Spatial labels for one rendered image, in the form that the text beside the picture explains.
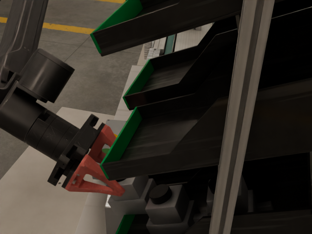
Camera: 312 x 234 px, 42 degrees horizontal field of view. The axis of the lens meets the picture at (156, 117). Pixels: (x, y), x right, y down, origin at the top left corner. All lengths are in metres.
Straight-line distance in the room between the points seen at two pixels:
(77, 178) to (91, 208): 0.55
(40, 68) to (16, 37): 0.14
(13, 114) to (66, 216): 0.58
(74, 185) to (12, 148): 2.22
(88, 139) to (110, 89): 2.73
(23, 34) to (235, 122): 0.45
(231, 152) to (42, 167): 0.95
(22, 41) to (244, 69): 0.46
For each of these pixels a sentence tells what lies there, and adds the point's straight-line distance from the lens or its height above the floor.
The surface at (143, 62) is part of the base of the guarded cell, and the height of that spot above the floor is 0.86.
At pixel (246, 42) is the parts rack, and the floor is 1.55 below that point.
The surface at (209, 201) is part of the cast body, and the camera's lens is 0.52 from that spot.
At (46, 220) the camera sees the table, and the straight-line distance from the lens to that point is 1.12.
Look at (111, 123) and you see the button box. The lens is 1.24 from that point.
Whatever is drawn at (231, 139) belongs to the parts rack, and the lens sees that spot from 0.36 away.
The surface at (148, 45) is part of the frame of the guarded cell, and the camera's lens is 1.81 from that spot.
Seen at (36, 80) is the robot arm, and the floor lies 1.40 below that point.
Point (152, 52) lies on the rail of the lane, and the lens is 1.67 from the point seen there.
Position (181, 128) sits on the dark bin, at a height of 1.38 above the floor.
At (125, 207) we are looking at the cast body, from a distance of 0.61.
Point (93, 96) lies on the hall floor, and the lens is 3.22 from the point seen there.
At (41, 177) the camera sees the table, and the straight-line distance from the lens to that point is 1.24.
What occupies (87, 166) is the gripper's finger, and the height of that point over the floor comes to 1.32.
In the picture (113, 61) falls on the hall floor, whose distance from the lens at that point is 3.74.
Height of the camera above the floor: 1.68
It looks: 34 degrees down
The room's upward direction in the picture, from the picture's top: 2 degrees clockwise
